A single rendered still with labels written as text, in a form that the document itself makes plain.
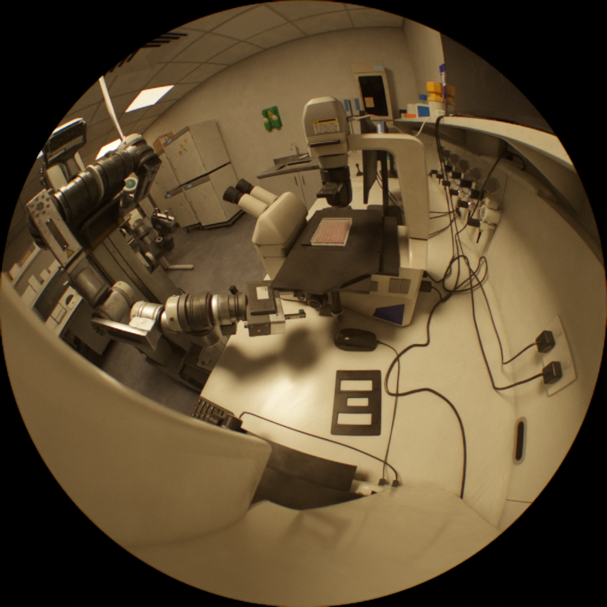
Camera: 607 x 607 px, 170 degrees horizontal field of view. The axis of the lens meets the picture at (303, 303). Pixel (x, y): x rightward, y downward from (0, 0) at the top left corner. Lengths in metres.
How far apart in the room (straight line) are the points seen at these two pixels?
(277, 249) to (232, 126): 3.38
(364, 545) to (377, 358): 0.45
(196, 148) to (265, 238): 2.99
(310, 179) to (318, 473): 2.70
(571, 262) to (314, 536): 0.57
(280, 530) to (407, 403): 0.42
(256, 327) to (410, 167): 0.45
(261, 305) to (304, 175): 2.41
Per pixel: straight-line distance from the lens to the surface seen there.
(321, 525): 0.18
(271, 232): 0.51
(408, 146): 0.45
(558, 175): 0.61
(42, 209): 0.75
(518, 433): 0.64
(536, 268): 0.64
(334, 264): 0.44
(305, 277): 0.43
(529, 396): 0.61
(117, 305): 0.71
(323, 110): 0.44
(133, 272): 1.17
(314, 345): 0.56
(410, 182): 0.46
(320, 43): 3.38
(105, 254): 1.12
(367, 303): 0.56
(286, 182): 2.85
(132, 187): 1.14
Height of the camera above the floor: 1.23
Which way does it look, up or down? 47 degrees down
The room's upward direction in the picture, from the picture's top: 19 degrees counter-clockwise
